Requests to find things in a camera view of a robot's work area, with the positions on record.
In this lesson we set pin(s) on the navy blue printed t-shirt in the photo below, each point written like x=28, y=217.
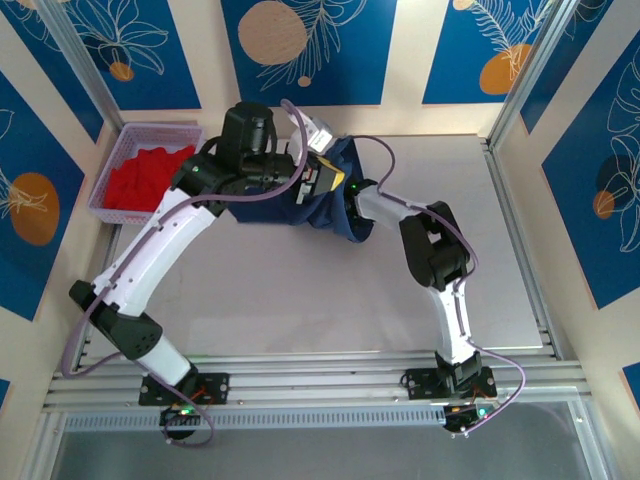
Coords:
x=300, y=210

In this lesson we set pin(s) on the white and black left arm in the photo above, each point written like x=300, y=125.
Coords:
x=150, y=260

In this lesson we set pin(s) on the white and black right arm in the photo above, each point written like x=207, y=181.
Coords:
x=450, y=320

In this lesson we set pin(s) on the lavender plastic basket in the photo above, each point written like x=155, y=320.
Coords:
x=160, y=131

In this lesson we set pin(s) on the red cloth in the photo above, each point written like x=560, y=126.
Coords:
x=135, y=180

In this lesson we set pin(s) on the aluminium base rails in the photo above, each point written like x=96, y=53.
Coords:
x=310, y=380

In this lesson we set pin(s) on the black right controller board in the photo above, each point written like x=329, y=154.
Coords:
x=465, y=417

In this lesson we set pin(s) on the black controller board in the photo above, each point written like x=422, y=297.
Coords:
x=180, y=417
x=465, y=417

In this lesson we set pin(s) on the grey metal panel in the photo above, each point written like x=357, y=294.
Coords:
x=320, y=455

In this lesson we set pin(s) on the black left controller board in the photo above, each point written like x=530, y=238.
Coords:
x=180, y=417

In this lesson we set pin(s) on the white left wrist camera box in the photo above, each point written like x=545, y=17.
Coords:
x=320, y=137

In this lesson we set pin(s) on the blue floral wall panel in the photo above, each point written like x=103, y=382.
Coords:
x=450, y=60
x=570, y=50
x=165, y=75
x=30, y=135
x=350, y=75
x=590, y=225
x=50, y=55

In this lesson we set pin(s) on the aluminium side rail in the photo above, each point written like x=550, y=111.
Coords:
x=520, y=250
x=107, y=250

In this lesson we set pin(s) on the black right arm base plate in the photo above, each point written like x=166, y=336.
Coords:
x=417, y=385

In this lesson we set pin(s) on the aluminium frame post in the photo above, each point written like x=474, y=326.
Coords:
x=530, y=70
x=80, y=55

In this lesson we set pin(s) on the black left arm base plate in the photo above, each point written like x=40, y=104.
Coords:
x=215, y=387

